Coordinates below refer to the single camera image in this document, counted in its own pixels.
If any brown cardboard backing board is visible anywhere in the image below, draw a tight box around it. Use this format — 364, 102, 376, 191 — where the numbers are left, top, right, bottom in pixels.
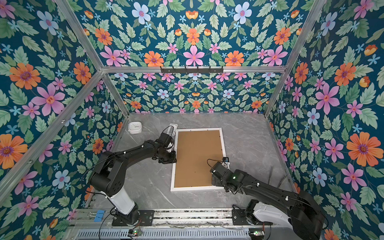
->
173, 129, 224, 189

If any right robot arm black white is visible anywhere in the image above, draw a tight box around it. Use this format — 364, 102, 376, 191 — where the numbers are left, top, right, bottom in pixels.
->
210, 163, 326, 240

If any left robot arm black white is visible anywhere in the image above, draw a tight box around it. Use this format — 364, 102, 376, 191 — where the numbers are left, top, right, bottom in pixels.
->
89, 141, 177, 226

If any white round device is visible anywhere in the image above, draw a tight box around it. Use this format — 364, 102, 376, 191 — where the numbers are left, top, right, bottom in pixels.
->
128, 121, 143, 135

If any blue binder clip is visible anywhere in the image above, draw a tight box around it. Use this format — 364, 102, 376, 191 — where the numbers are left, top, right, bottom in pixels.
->
94, 210, 105, 223

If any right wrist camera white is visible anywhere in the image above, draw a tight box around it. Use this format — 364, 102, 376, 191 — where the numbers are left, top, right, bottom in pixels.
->
222, 157, 230, 169

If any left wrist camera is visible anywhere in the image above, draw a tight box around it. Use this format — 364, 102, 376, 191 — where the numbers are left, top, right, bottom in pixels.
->
156, 133, 174, 150

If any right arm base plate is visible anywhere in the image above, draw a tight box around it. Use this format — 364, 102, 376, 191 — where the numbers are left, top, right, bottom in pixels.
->
232, 209, 273, 226

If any white cable duct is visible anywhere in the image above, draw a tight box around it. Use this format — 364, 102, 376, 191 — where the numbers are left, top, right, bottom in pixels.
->
74, 228, 251, 240

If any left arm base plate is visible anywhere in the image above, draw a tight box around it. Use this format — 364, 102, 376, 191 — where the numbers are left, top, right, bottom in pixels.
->
112, 210, 155, 227

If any black hook rail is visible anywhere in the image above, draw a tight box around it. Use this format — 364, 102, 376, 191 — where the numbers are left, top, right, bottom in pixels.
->
160, 67, 224, 74

